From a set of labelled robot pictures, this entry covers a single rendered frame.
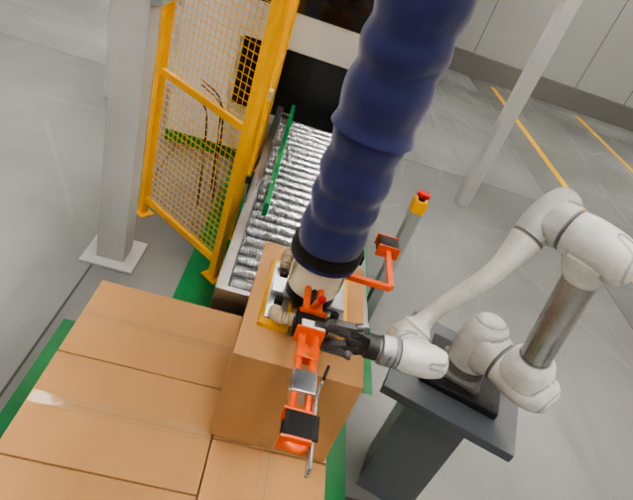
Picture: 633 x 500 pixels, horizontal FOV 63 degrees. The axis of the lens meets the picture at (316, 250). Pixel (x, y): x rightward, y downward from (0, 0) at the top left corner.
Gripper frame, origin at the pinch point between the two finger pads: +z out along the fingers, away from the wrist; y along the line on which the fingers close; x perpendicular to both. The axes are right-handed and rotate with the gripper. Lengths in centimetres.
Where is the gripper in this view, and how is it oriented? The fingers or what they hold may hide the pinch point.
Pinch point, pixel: (311, 330)
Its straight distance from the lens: 147.8
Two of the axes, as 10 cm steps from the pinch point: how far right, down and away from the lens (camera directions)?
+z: -9.6, -2.7, -1.2
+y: -2.9, 7.8, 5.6
